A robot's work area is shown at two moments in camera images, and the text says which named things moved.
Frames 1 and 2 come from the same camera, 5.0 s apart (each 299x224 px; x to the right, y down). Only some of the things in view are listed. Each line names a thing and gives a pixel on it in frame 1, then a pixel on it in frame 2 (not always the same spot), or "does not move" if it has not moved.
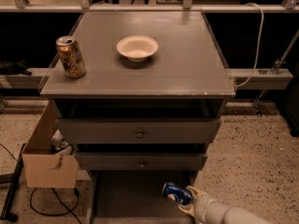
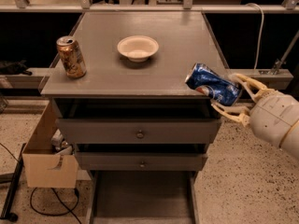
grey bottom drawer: (135, 196) does not move
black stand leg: (6, 214) does not move
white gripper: (201, 203) → (273, 117)
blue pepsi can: (184, 197) → (224, 91)
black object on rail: (14, 67) does not move
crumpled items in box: (59, 146) does not move
